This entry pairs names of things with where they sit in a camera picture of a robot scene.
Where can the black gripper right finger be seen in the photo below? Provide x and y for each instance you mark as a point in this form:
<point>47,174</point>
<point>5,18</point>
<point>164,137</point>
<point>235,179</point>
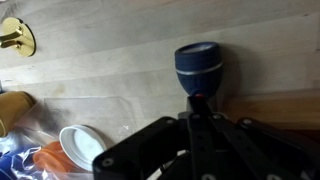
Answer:
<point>260,150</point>

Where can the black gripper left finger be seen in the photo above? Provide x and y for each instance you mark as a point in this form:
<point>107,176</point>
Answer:
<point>143,150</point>

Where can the wooden spice tray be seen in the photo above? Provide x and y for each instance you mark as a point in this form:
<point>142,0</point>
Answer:
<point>283,106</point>

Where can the white round jar lid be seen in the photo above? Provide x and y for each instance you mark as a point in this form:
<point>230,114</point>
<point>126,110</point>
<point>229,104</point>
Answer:
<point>83,146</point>

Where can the clear plastic zip bag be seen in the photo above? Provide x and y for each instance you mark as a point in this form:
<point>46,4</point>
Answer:
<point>90,111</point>

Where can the gold metal cup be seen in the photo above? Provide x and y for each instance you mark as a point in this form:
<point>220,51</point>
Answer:
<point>13,110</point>

